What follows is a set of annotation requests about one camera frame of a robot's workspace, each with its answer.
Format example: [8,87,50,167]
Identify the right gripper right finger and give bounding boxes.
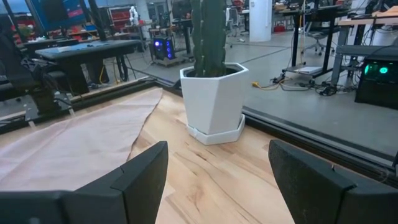
[269,139,398,224]

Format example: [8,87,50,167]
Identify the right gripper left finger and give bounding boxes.
[0,141,169,224]

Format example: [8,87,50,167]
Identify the pale pink cloth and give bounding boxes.
[0,87,164,192]

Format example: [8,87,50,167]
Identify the white angular plant pot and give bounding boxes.
[179,62,249,146]

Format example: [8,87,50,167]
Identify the white paper stack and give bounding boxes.
[292,65,324,75]

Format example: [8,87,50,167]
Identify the computer tower with green lights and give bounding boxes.
[354,58,398,110]

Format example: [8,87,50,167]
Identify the computer tower with blue lights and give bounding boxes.
[152,37,177,62]

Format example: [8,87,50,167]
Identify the grey metal desk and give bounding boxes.
[331,43,398,86]

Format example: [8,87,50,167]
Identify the dark grey desk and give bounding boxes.
[34,39,142,94]

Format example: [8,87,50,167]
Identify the black standing desk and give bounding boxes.
[273,4,341,77]

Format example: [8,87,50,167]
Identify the grey office chair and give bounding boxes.
[303,21,335,57]

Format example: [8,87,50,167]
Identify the green cactus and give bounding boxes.
[190,0,228,78]

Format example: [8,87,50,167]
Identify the red storage rack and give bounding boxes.
[107,5,139,32]

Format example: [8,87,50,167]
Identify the small white robot figure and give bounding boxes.
[129,5,140,26]

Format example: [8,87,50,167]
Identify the light wood desk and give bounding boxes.
[337,4,398,27]

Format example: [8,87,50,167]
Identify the white pillar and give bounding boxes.
[248,0,274,43]

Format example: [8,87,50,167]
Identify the blue board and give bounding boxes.
[29,0,86,32]

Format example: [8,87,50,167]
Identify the black floor cables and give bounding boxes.
[273,74,358,97]

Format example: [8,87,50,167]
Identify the yellow floor cable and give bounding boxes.
[251,77,292,91]

